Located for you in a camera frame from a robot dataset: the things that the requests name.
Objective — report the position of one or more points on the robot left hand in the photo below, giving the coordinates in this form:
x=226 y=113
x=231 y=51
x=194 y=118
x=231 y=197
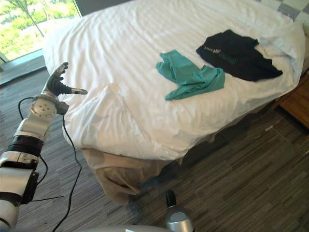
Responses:
x=56 y=83

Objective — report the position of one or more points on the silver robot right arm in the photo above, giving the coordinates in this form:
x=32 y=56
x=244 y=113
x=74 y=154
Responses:
x=176 y=215

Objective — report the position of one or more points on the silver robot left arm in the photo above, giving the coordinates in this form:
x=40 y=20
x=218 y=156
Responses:
x=26 y=135

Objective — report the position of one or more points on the beige bed skirt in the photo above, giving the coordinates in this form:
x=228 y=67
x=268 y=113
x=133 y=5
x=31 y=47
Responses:
x=120 y=174

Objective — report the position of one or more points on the teal cloth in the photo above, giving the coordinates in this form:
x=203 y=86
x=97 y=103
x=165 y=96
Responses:
x=190 y=76

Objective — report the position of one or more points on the large window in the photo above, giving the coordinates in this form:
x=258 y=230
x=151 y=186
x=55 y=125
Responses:
x=31 y=24

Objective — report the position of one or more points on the white duvet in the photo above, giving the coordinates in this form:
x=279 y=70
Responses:
x=135 y=72

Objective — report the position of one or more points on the silver robot torso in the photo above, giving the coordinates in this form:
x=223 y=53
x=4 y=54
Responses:
x=125 y=228

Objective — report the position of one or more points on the black printed garment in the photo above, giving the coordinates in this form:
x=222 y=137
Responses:
x=239 y=58

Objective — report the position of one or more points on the wooden nightstand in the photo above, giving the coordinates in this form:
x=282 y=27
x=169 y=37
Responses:
x=295 y=100

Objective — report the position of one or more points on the checkered headboard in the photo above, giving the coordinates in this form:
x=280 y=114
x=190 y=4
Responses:
x=289 y=7

